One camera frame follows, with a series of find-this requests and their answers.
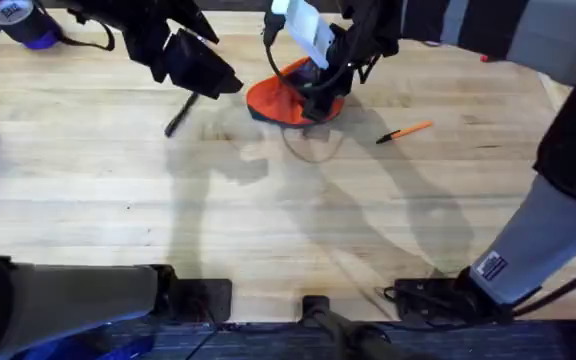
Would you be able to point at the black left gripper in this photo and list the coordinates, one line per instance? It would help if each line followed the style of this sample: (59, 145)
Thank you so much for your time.
(193, 57)

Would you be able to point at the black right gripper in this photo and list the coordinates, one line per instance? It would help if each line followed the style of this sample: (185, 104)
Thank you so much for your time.
(363, 30)

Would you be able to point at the orange soft zip bag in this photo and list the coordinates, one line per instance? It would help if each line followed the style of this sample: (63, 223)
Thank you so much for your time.
(275, 102)

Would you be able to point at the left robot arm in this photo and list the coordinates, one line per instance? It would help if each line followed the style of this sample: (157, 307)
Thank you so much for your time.
(73, 300)

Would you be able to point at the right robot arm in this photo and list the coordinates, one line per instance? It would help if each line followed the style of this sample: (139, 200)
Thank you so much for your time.
(533, 250)

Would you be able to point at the right wrist upright flat plate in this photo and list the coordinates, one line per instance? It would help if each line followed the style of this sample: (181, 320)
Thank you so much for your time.
(308, 30)

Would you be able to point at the orange pen with black cap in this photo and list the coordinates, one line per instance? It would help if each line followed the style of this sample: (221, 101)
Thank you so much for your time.
(408, 131)

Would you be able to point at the small red object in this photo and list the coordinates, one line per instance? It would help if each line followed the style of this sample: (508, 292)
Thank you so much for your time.
(485, 58)

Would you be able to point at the blue and black tape roll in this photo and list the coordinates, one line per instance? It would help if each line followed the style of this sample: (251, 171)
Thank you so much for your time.
(20, 22)

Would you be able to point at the black camera stand post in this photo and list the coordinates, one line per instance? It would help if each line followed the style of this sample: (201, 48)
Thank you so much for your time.
(338, 325)

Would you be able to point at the black rail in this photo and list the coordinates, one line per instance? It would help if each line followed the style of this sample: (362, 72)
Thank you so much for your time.
(268, 342)

